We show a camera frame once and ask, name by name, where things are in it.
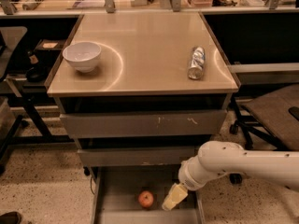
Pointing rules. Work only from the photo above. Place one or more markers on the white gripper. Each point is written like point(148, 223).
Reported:
point(189, 183)

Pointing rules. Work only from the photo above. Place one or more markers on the red apple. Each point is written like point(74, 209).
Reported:
point(146, 199)

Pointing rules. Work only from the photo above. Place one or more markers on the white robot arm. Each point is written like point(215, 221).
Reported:
point(216, 159)

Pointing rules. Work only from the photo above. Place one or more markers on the open bottom drawer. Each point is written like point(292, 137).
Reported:
point(117, 190)

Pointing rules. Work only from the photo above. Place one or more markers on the top drawer front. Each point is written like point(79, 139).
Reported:
point(144, 124)

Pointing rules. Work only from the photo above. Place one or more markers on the middle drawer front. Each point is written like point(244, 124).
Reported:
point(144, 156)

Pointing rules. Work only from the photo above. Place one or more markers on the crushed silver can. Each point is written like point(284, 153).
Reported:
point(196, 63)

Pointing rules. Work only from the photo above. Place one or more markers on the black office chair right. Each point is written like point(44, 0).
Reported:
point(273, 117)

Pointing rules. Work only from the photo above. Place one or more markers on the white bowl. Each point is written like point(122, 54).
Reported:
point(83, 56)

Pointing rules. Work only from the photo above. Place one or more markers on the black shoe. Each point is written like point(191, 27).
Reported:
point(10, 218)

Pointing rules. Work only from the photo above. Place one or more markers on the black round object on shelf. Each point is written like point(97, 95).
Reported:
point(36, 74)

